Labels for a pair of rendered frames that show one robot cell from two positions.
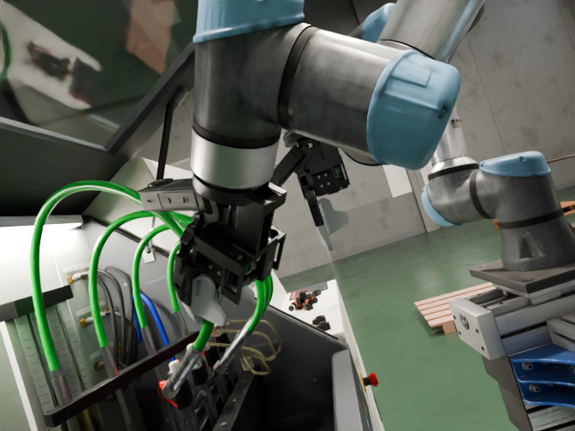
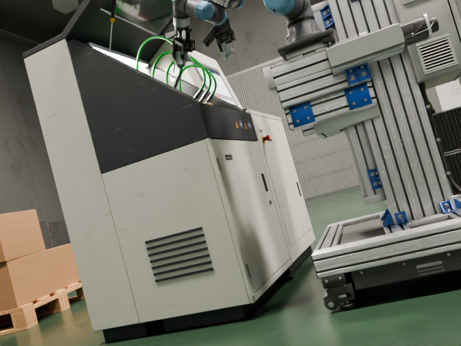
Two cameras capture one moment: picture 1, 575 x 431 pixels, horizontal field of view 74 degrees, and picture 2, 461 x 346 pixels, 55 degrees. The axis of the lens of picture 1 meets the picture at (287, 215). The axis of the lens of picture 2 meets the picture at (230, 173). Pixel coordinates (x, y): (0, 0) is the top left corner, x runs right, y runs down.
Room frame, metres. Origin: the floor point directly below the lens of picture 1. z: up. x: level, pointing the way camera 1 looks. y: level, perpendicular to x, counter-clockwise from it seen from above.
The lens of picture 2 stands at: (-1.56, -0.53, 0.52)
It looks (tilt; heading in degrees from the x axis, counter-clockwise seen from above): 3 degrees up; 16
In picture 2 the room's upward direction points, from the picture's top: 16 degrees counter-clockwise
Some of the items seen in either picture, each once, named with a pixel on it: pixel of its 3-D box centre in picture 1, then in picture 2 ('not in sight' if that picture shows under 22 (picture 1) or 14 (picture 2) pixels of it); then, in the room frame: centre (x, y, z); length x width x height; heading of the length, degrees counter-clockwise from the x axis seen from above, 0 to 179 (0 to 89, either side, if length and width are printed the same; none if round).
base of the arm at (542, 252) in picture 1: (536, 236); not in sight; (0.80, -0.48, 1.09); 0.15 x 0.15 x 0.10
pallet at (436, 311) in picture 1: (483, 302); not in sight; (3.44, -1.44, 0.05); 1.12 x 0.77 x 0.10; 84
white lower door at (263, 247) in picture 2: not in sight; (254, 206); (0.59, -0.01, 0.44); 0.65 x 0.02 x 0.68; 174
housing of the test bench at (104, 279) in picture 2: not in sight; (155, 180); (1.01, 0.67, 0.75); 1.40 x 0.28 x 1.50; 174
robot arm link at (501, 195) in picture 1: (514, 184); not in sight; (0.81, -0.48, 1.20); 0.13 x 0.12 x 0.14; 35
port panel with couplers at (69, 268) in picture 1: (98, 314); not in sight; (0.88, 0.48, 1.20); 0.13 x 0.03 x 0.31; 174
